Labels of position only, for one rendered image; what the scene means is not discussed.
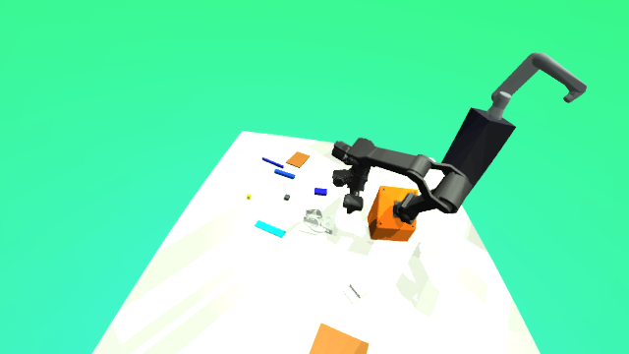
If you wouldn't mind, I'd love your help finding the cyan flat bar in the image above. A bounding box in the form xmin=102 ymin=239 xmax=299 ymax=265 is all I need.
xmin=255 ymin=220 xmax=285 ymax=239

